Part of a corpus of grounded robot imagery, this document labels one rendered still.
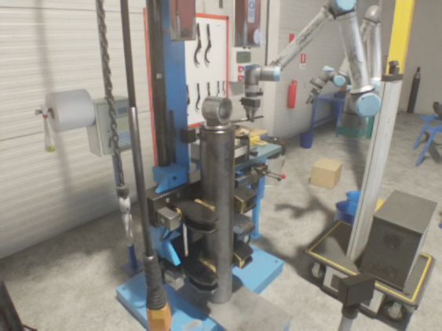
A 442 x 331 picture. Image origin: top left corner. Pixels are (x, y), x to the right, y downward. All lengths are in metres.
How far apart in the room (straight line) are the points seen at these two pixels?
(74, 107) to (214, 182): 1.02
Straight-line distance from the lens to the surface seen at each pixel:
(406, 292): 2.52
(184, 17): 1.54
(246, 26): 1.70
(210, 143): 1.65
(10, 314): 0.88
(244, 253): 2.18
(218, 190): 1.75
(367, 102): 1.88
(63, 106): 2.04
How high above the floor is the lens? 1.90
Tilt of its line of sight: 22 degrees down
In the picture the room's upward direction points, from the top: straight up
